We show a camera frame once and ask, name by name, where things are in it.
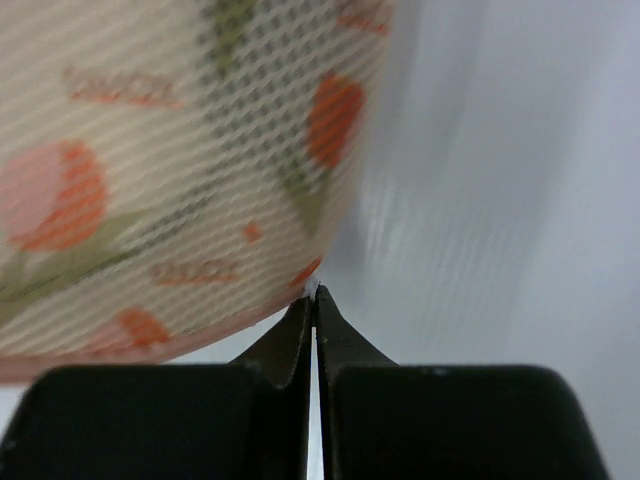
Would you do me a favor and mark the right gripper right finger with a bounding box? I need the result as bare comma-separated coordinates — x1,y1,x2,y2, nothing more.
314,287,609,479

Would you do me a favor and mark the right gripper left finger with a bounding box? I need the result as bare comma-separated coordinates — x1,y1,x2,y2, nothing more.
1,299,313,479

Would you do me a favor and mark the floral peach laundry bag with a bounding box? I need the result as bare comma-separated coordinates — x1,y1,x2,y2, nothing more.
1,1,395,383

